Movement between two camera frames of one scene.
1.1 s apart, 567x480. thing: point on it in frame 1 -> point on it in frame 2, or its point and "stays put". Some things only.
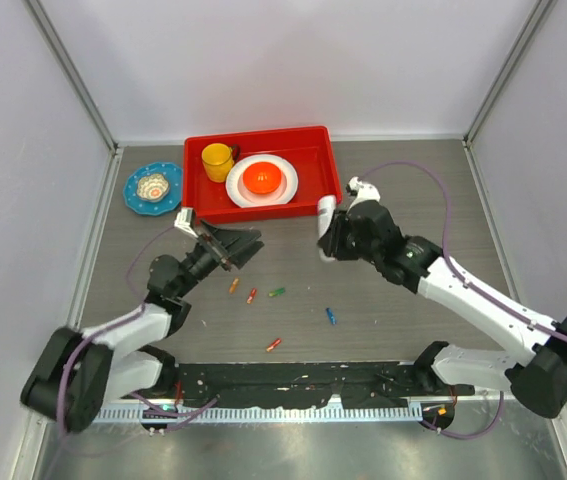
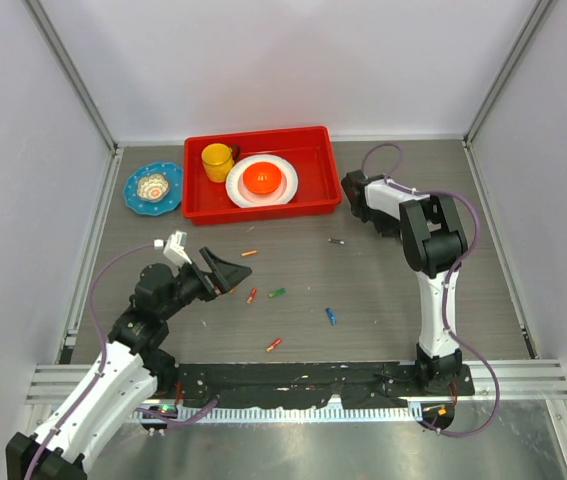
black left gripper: (219, 242) -> (223, 276)
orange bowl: (262, 178) stays put
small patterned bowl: (153, 187) stays put
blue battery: (331, 316) stays put
